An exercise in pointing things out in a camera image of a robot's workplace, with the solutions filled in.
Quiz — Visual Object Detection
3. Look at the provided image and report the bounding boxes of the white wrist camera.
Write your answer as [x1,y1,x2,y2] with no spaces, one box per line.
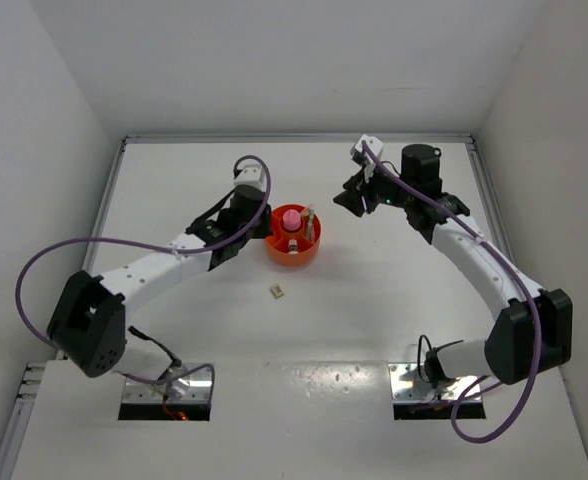
[234,164,265,191]
[350,134,384,183]

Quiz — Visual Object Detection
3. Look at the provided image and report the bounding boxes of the small tan barcode box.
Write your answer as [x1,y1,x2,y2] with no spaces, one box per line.
[270,284,284,299]

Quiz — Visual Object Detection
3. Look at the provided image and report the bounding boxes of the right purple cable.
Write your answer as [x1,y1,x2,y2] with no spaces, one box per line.
[361,139,544,445]

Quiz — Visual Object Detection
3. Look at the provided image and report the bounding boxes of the orange round divided container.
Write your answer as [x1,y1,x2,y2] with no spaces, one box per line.
[264,204,322,268]

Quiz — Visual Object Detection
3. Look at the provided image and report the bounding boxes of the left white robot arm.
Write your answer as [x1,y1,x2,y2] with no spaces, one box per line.
[47,185,272,384]

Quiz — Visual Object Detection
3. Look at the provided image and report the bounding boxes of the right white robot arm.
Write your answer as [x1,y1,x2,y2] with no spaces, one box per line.
[334,135,573,386]

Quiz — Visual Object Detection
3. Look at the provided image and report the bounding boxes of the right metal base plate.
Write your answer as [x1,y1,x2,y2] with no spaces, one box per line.
[388,362,477,405]

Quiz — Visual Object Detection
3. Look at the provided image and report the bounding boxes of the metal base plate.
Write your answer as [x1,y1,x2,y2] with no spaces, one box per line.
[388,362,477,405]
[121,363,215,406]

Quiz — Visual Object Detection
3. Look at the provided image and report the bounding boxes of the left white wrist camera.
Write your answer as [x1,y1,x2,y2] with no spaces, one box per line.
[234,164,265,191]

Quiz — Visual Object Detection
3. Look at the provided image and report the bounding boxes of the green glue stick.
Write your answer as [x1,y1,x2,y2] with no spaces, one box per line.
[302,208,316,243]

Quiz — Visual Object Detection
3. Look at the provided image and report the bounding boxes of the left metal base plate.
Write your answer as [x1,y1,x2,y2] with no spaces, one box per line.
[121,363,215,406]

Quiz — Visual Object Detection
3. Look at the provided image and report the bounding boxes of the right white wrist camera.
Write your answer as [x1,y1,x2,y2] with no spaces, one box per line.
[350,134,384,183]

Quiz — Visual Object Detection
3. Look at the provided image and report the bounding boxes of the pink capped glue bottle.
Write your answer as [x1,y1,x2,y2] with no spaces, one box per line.
[282,209,302,232]

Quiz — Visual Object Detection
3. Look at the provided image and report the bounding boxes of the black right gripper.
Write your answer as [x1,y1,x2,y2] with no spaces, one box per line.
[334,158,415,217]

